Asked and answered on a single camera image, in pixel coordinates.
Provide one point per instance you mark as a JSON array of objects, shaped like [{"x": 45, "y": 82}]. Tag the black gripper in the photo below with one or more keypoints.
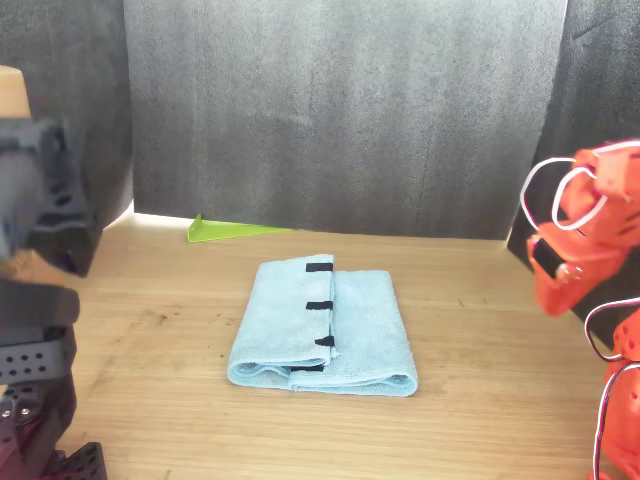
[{"x": 65, "y": 240}]

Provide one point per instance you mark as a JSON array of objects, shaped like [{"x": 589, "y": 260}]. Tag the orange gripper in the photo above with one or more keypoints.
[{"x": 585, "y": 270}]

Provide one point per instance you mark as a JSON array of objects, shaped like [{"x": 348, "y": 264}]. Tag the light blue towel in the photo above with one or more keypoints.
[{"x": 365, "y": 330}]

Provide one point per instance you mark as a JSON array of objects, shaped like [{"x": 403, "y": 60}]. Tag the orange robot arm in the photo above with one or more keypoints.
[{"x": 625, "y": 440}]

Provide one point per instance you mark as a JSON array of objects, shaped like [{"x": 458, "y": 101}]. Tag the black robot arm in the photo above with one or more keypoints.
[{"x": 30, "y": 310}]

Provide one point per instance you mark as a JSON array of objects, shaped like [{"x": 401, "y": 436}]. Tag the brown cardboard box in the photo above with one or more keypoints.
[{"x": 12, "y": 92}]

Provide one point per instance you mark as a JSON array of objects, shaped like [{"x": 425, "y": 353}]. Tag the dark grey foam panel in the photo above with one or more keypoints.
[
  {"x": 85, "y": 60},
  {"x": 595, "y": 75}
]

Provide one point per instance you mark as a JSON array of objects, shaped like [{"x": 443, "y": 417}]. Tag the wide grey foam panel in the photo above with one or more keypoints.
[{"x": 350, "y": 115}]

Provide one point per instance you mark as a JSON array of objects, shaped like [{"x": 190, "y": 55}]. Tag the green acrylic bracket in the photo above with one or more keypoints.
[{"x": 225, "y": 231}]

